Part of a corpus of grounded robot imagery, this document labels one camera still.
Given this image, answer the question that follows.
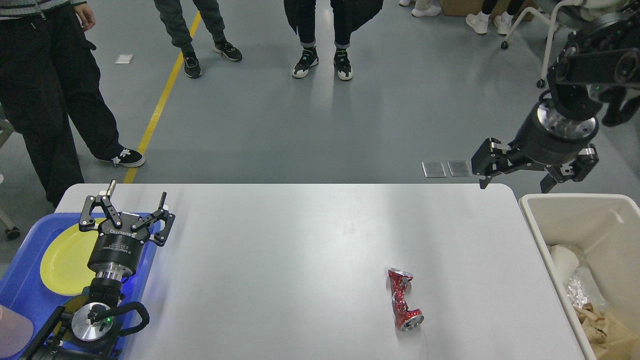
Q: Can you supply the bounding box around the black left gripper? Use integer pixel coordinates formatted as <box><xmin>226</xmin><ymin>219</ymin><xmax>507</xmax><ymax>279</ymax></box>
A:
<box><xmin>78</xmin><ymin>179</ymin><xmax>176</xmax><ymax>279</ymax></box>

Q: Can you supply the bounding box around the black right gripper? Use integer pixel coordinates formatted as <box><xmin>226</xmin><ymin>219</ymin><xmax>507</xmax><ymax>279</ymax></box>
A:
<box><xmin>471</xmin><ymin>100</ymin><xmax>599</xmax><ymax>194</ymax></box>

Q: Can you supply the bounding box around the yellow plate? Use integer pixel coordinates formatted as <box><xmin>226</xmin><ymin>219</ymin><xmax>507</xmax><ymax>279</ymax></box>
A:
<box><xmin>39</xmin><ymin>225</ymin><xmax>98</xmax><ymax>296</ymax></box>

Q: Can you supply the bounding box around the white paper cup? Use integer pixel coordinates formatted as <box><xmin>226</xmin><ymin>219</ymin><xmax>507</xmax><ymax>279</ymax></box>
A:
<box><xmin>548</xmin><ymin>244</ymin><xmax>586</xmax><ymax>287</ymax></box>

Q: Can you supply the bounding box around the aluminium foil sheet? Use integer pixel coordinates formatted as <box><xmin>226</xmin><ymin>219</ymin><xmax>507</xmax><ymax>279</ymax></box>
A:
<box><xmin>565</xmin><ymin>265</ymin><xmax>610</xmax><ymax>312</ymax></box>

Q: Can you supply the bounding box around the brown paper ball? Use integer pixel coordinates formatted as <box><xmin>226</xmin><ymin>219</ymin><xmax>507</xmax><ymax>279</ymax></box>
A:
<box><xmin>573</xmin><ymin>302</ymin><xmax>610</xmax><ymax>346</ymax></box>

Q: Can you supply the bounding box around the brown paper bag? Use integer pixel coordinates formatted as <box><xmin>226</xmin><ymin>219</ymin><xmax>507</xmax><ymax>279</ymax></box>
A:
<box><xmin>592</xmin><ymin>311</ymin><xmax>640</xmax><ymax>360</ymax></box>

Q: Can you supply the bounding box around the crushed red can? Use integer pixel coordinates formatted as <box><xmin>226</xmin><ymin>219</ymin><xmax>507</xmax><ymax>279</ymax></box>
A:
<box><xmin>387</xmin><ymin>268</ymin><xmax>425</xmax><ymax>332</ymax></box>

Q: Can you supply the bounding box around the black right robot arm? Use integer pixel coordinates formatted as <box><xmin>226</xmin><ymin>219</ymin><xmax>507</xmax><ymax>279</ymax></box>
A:
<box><xmin>471</xmin><ymin>0</ymin><xmax>640</xmax><ymax>194</ymax></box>

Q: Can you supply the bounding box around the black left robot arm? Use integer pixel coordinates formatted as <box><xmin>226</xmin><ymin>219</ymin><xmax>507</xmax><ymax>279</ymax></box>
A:
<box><xmin>20</xmin><ymin>180</ymin><xmax>175</xmax><ymax>360</ymax></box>

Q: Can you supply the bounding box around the right floor outlet plate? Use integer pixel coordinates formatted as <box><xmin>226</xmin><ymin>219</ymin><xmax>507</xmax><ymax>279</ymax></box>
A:
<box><xmin>446</xmin><ymin>161</ymin><xmax>473</xmax><ymax>177</ymax></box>

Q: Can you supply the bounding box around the floor outlet plate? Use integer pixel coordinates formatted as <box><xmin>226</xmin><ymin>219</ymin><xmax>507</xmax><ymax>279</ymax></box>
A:
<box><xmin>446</xmin><ymin>161</ymin><xmax>473</xmax><ymax>177</ymax></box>
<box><xmin>422</xmin><ymin>161</ymin><xmax>448</xmax><ymax>178</ymax></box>

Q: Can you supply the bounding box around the white plastic bin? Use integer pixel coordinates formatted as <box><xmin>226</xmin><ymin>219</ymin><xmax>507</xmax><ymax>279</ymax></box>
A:
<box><xmin>519</xmin><ymin>193</ymin><xmax>640</xmax><ymax>360</ymax></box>

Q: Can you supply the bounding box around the left floor outlet plate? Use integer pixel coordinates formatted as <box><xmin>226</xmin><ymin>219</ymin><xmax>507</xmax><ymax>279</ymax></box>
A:
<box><xmin>422</xmin><ymin>161</ymin><xmax>448</xmax><ymax>178</ymax></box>

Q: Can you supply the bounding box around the chair caster at left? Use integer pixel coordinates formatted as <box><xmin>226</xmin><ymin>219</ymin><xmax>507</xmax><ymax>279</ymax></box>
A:
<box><xmin>0</xmin><ymin>208</ymin><xmax>21</xmax><ymax>240</ymax></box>

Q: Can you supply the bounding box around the blue plastic tray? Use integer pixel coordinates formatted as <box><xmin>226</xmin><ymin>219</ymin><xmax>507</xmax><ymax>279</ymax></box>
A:
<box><xmin>0</xmin><ymin>213</ymin><xmax>157</xmax><ymax>360</ymax></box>

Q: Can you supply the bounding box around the white sneakers person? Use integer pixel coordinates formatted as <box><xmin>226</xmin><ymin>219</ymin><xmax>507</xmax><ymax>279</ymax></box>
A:
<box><xmin>465</xmin><ymin>0</ymin><xmax>523</xmax><ymax>36</ymax></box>

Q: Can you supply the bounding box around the person in black trousers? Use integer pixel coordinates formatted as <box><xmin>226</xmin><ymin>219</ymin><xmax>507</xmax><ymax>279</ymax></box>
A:
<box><xmin>0</xmin><ymin>0</ymin><xmax>146</xmax><ymax>207</ymax></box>

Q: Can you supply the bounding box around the office chair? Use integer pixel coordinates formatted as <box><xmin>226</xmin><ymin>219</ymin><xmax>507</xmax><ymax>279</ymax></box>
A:
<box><xmin>500</xmin><ymin>0</ymin><xmax>588</xmax><ymax>89</ymax></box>

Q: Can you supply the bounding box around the white paper scrap on floor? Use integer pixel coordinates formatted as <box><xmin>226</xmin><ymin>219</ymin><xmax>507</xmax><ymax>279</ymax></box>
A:
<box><xmin>114</xmin><ymin>54</ymin><xmax>134</xmax><ymax>65</ymax></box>

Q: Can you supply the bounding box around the cardboard box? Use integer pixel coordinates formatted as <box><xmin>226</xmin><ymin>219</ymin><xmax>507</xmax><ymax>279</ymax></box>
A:
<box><xmin>439</xmin><ymin>0</ymin><xmax>539</xmax><ymax>21</ymax></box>

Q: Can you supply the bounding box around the person in grey trousers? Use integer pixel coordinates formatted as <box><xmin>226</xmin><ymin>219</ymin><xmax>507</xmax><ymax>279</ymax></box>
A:
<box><xmin>153</xmin><ymin>0</ymin><xmax>244</xmax><ymax>79</ymax></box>

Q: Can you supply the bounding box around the person in black coat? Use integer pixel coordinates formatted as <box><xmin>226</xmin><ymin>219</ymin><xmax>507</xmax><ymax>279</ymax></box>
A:
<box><xmin>283</xmin><ymin>0</ymin><xmax>385</xmax><ymax>82</ymax></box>

